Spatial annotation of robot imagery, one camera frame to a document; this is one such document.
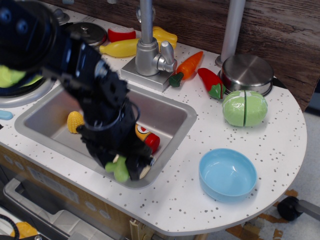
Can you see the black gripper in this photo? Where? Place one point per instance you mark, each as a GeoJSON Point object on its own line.
{"type": "Point", "coordinates": [108, 131]}

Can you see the green toy broccoli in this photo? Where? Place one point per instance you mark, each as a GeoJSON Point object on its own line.
{"type": "Point", "coordinates": [118, 168]}

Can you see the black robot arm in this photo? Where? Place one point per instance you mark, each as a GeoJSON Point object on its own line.
{"type": "Point", "coordinates": [32, 41]}

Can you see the light blue plastic bowl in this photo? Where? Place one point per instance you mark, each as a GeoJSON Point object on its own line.
{"type": "Point", "coordinates": [227, 175]}

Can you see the red toy ketchup bottle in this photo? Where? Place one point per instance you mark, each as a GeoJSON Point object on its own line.
{"type": "Point", "coordinates": [147, 137]}

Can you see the yellow toy corn piece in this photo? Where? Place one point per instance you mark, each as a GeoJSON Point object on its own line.
{"type": "Point", "coordinates": [74, 120]}

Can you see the silver metal sink basin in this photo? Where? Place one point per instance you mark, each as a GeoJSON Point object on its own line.
{"type": "Point", "coordinates": [46, 123]}

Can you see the silver toy faucet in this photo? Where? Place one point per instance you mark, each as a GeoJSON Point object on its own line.
{"type": "Point", "coordinates": [153, 64]}

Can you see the yellow toy mustard bottle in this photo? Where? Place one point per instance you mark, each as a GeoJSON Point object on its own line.
{"type": "Point", "coordinates": [120, 49]}

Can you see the orange toy carrot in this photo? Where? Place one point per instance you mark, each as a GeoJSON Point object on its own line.
{"type": "Point", "coordinates": [185, 69]}

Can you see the yellow toy below counter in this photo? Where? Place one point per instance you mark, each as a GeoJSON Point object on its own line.
{"type": "Point", "coordinates": [25, 230]}

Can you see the green plastic plate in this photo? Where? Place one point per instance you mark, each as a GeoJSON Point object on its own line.
{"type": "Point", "coordinates": [34, 80]}

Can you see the red toy chili pepper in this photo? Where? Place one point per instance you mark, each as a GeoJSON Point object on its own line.
{"type": "Point", "coordinates": [212, 83]}

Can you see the light blue counter button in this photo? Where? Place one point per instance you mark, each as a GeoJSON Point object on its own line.
{"type": "Point", "coordinates": [5, 115]}

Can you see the red toy cheese wedge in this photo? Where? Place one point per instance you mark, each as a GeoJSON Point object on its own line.
{"type": "Point", "coordinates": [116, 34]}

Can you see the front left stove burner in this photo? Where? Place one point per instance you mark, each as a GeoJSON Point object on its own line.
{"type": "Point", "coordinates": [27, 98]}

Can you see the steel pot lid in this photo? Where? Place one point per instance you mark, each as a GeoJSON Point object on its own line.
{"type": "Point", "coordinates": [93, 34]}

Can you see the yellow toy squash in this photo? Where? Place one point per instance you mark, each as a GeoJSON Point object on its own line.
{"type": "Point", "coordinates": [162, 35]}

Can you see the green toy cabbage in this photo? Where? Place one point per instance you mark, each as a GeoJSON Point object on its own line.
{"type": "Point", "coordinates": [244, 108]}

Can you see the light green toy fruit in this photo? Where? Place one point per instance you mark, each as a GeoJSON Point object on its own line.
{"type": "Point", "coordinates": [10, 77]}

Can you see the small steel pot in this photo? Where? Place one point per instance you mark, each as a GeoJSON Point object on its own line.
{"type": "Point", "coordinates": [247, 72]}

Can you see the silver stove knob rear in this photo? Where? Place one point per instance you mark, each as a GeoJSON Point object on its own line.
{"type": "Point", "coordinates": [61, 16]}

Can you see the black caster wheel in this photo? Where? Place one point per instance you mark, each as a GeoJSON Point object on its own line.
{"type": "Point", "coordinates": [288, 208]}

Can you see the grey metal pole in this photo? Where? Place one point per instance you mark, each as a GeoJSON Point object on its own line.
{"type": "Point", "coordinates": [232, 31]}

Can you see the grey oven door handle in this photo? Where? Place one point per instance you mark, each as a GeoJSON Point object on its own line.
{"type": "Point", "coordinates": [54, 223]}

